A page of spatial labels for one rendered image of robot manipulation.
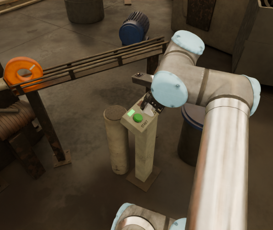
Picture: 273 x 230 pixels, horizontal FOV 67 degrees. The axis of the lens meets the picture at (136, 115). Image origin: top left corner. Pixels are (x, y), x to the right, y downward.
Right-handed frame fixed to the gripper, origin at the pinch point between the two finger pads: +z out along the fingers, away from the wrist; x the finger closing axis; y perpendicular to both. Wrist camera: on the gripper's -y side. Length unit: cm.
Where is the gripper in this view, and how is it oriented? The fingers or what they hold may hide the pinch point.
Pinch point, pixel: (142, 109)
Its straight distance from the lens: 84.1
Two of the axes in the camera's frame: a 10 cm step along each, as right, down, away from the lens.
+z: -2.8, 5.3, 8.0
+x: 5.7, -5.8, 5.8
